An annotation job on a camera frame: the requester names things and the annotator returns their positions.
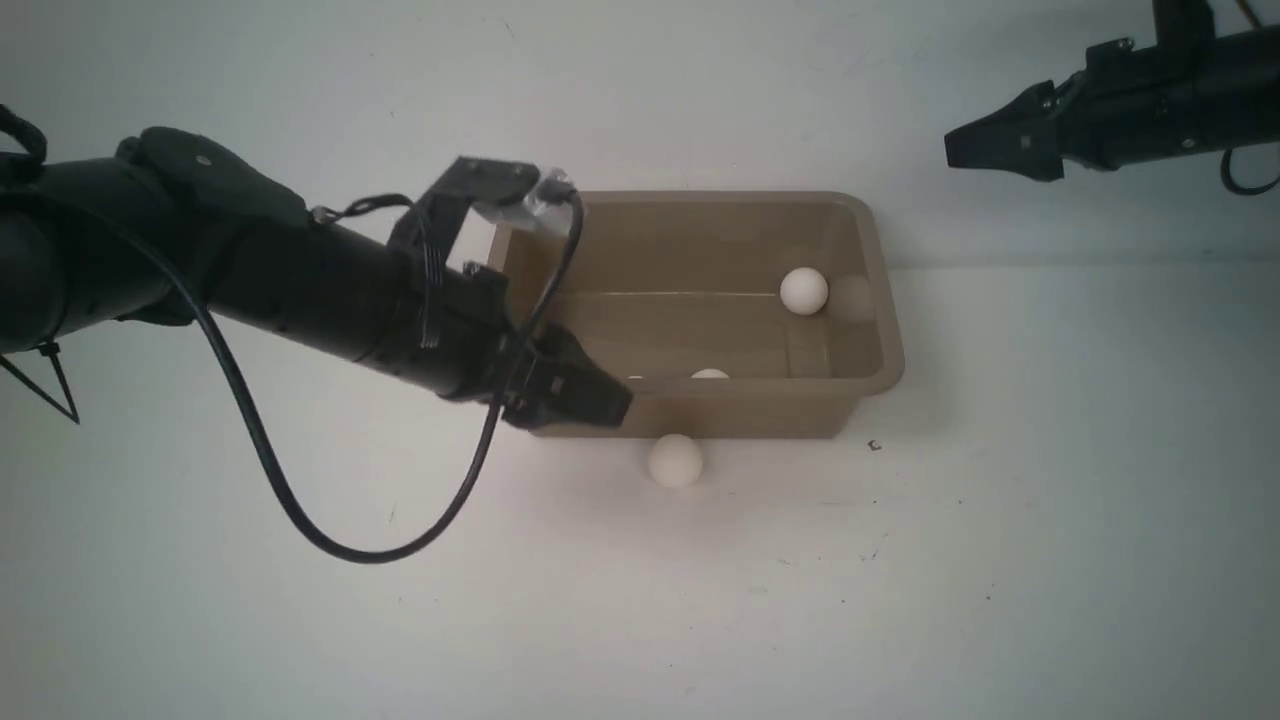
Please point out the tan plastic bin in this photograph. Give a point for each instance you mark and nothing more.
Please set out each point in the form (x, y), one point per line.
(664, 284)

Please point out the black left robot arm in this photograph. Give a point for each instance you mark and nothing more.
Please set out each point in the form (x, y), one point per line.
(252, 250)

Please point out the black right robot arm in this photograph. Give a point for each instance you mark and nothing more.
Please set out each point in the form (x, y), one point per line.
(1237, 84)

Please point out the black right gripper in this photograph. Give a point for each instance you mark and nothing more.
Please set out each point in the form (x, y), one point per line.
(1124, 107)

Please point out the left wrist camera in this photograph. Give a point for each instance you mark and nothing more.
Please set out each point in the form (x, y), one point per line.
(521, 195)

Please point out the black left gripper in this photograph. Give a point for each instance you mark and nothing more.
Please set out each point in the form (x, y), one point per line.
(454, 333)

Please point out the white ball with logo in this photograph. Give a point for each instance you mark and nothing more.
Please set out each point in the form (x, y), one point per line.
(675, 461)

